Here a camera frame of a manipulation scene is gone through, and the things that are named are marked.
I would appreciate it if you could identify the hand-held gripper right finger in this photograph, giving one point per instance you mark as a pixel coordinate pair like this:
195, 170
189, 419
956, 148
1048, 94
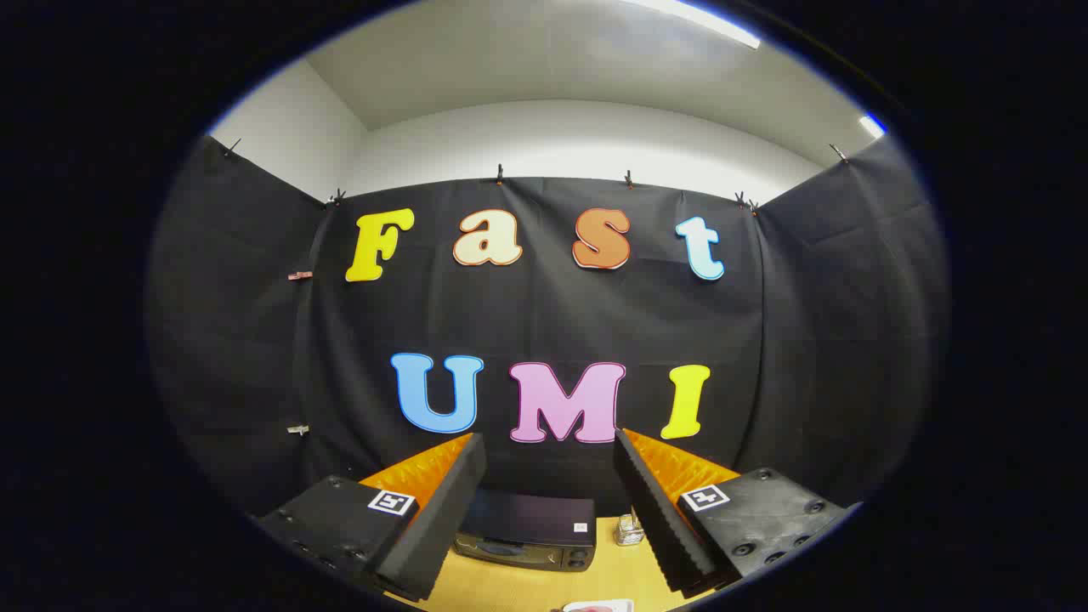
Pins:
659, 518

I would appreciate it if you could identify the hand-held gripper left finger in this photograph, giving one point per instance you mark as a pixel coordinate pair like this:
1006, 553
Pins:
442, 518

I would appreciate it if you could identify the black toaster oven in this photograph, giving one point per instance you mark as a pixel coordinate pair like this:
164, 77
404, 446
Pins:
527, 527

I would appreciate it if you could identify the white square plate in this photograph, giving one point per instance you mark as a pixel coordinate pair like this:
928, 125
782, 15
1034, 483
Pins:
574, 606

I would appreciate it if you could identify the black backdrop cloth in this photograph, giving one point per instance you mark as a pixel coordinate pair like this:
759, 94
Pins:
544, 314

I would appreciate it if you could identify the row of black cloth clips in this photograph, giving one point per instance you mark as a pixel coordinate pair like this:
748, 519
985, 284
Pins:
500, 175

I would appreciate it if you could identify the small ceiling light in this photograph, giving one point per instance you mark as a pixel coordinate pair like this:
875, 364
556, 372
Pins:
872, 126

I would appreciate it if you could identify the long ceiling light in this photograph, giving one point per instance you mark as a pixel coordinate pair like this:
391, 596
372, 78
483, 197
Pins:
705, 21

